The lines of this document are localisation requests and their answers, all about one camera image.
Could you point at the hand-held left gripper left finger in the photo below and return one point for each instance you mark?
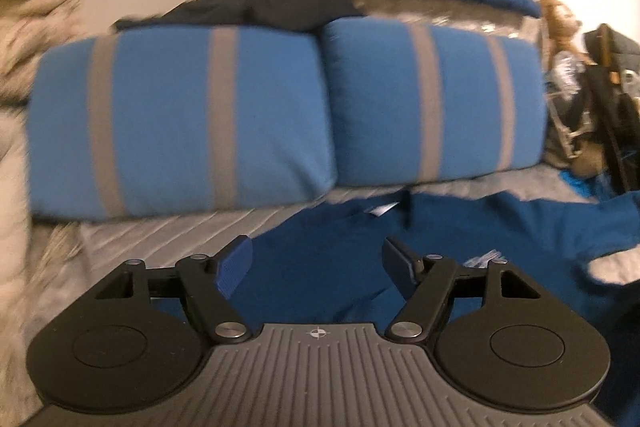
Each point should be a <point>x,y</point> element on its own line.
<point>235,264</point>

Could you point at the beige quilted comforter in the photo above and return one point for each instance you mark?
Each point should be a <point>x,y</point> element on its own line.
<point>30,47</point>

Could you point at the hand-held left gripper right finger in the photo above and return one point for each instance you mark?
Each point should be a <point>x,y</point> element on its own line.
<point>400,264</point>

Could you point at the black cloth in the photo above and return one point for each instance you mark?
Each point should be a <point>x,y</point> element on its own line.
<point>260,7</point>

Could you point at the dark blue t-shirt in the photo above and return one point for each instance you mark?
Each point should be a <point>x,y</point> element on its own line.
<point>340,257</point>

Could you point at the black bag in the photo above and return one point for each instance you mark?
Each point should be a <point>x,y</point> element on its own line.
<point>612,107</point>

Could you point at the brown plush toy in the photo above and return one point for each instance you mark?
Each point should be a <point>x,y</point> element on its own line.
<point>560,19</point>

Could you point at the clear plastic bag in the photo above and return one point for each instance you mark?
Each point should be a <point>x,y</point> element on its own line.
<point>565,72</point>

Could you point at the blue grey-striped pillow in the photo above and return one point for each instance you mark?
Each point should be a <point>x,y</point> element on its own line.
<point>460,107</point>
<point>165,122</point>

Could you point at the grey quilted bedspread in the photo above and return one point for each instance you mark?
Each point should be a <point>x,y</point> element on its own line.
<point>150,237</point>

